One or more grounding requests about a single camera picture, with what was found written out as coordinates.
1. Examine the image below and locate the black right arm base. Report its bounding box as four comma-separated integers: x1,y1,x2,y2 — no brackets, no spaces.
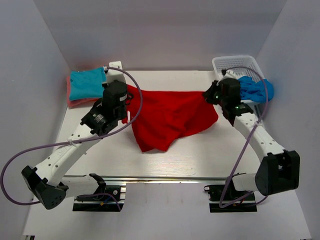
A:
203,184,258,214

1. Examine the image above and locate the crumpled blue t shirt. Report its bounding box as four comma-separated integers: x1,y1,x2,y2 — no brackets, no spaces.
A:
238,76,266,103

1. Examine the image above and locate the folded pink t shirt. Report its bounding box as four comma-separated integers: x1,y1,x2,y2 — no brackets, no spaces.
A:
66,76,98,108

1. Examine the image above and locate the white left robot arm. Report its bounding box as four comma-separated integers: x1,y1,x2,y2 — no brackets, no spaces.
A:
21,80,128,210

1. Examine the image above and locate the folded teal t shirt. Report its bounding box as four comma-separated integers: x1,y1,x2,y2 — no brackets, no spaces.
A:
69,67,107,101

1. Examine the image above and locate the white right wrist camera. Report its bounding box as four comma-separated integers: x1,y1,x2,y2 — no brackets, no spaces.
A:
219,69,244,80

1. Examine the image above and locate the red t shirt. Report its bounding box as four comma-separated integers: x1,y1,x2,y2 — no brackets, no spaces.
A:
122,85,219,153

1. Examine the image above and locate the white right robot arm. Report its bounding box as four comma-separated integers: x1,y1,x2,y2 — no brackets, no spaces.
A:
203,78,300,200

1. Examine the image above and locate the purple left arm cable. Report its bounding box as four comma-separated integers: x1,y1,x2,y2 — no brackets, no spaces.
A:
0,65,144,206

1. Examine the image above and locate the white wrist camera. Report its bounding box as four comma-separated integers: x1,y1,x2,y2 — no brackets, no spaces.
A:
219,69,244,80
103,61,126,85

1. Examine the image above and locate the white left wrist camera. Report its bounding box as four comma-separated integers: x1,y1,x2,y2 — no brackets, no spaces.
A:
103,61,126,85

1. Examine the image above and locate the white plastic basket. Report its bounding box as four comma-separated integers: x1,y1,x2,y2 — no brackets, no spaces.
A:
212,55,274,105

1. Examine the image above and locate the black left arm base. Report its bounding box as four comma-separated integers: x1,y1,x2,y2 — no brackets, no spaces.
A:
72,185,126,213

